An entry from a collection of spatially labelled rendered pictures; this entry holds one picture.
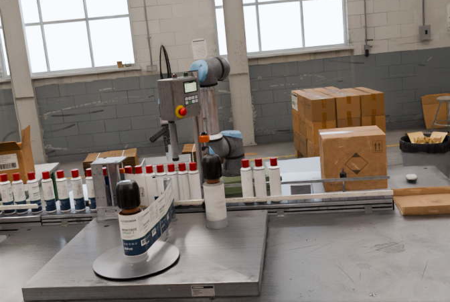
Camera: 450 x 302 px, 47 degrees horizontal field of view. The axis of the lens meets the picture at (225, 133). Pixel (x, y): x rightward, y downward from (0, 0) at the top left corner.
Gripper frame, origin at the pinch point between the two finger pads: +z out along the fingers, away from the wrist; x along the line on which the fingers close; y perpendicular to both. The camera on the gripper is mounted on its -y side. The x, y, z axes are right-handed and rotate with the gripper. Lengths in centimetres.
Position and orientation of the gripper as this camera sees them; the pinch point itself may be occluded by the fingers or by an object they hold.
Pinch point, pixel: (167, 159)
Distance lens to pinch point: 298.6
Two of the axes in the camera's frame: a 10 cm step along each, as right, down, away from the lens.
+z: 1.2, 9.9, -0.5
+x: -0.9, 0.7, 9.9
